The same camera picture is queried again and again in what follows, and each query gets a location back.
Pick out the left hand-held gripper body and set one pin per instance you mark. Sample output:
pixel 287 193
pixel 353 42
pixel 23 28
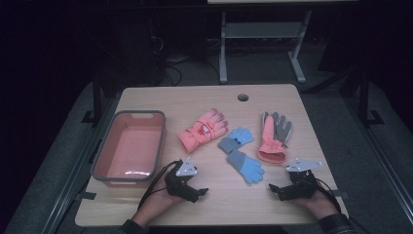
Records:
pixel 178 187

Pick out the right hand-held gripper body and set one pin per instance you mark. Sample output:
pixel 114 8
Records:
pixel 300 188

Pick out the pink and grey glove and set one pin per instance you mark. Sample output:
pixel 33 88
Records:
pixel 269 144

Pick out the person's right hand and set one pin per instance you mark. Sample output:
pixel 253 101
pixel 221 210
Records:
pixel 321 204

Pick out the blue glove with grey cuff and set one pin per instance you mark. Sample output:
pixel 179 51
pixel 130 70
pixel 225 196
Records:
pixel 246 165
pixel 237 138

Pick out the black tape strip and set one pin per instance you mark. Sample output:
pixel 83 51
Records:
pixel 341 194
pixel 87 195

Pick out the pink glove with printed patch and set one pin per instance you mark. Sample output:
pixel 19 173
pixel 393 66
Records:
pixel 201 130

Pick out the pink basin with grey rim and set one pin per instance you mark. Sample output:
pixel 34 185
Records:
pixel 130 148

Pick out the black metal stand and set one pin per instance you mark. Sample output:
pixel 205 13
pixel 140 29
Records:
pixel 96 100
pixel 364 97

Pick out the grey metal stand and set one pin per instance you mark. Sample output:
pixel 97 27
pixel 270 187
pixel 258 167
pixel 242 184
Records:
pixel 261 30

